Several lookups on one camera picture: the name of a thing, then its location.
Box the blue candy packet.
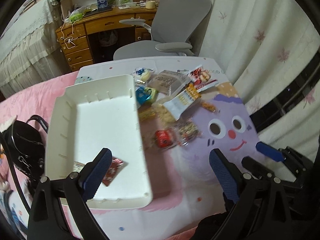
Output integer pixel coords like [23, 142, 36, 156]
[136, 87, 151, 105]

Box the clear nut brittle packet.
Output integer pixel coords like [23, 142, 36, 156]
[175, 120, 202, 146]

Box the white plastic storage bin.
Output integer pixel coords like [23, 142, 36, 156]
[44, 75, 153, 209]

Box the pink bed quilt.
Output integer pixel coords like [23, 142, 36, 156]
[1, 72, 78, 239]

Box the blueberry cream bun packet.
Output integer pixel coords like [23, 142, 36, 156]
[132, 68, 154, 84]

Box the red white date cake packet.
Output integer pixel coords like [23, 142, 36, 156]
[188, 64, 218, 93]

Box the cartoon printed play mat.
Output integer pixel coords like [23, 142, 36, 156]
[77, 56, 265, 239]

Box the white oat protein bar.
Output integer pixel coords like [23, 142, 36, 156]
[163, 83, 201, 121]

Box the grey office chair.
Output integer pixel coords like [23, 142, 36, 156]
[113, 0, 212, 61]

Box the large clear cake packet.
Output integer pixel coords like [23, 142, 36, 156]
[148, 70, 191, 95]

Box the red packet in bin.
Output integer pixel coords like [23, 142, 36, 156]
[102, 157, 127, 186]

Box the yellow snack bar packet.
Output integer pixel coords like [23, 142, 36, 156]
[138, 108, 156, 121]

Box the wooden desk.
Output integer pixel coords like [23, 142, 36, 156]
[56, 8, 157, 72]

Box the floral blanket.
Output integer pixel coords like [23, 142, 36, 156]
[1, 153, 29, 239]

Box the clear cracker packet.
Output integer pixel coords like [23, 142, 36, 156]
[152, 103, 179, 124]

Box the orange crispy snack packet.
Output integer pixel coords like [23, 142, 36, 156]
[200, 100, 218, 113]

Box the black handbag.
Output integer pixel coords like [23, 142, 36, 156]
[4, 115, 49, 181]

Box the white floral curtain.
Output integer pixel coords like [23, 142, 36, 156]
[200, 0, 319, 158]

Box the green tissue pack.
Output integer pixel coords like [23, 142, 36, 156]
[68, 13, 83, 23]

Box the red date snack packet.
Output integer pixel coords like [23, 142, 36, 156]
[155, 129, 175, 148]

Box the green candy packet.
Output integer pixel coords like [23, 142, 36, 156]
[145, 87, 158, 103]

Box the white lace cloth cover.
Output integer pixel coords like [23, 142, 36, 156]
[1, 0, 71, 98]

